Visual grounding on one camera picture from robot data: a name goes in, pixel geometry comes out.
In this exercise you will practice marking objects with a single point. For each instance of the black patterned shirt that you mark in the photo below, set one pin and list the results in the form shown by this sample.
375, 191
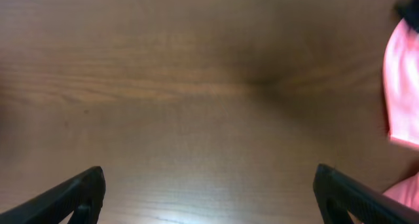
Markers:
408, 11

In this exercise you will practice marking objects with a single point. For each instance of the light salmon pink shirt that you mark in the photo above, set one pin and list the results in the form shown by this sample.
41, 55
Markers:
400, 80

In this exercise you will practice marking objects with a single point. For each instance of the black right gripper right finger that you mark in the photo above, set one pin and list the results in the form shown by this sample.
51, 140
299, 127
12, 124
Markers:
340, 197

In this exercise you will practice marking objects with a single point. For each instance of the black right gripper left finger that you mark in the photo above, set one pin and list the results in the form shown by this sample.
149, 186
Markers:
80, 197

